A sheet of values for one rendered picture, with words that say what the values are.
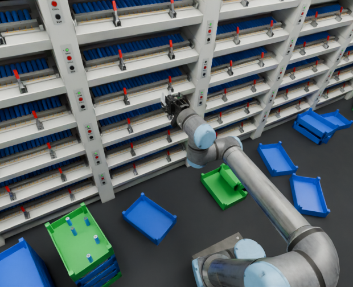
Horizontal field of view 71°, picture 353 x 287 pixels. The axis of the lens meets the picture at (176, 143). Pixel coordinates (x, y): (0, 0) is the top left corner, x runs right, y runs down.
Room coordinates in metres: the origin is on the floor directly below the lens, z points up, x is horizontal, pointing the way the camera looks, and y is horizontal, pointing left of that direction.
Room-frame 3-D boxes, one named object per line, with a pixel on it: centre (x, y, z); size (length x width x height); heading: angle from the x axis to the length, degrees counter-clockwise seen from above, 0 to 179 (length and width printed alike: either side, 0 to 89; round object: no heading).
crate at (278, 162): (1.42, -0.83, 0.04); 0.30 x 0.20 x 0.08; 12
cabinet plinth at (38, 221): (1.24, 0.22, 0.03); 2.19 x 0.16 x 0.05; 122
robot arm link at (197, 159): (0.74, -0.10, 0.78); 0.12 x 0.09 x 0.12; 109
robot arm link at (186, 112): (0.81, -0.04, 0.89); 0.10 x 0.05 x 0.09; 122
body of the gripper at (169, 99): (0.89, 0.00, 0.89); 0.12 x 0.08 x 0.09; 32
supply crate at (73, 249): (0.52, 0.44, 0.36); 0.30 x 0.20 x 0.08; 42
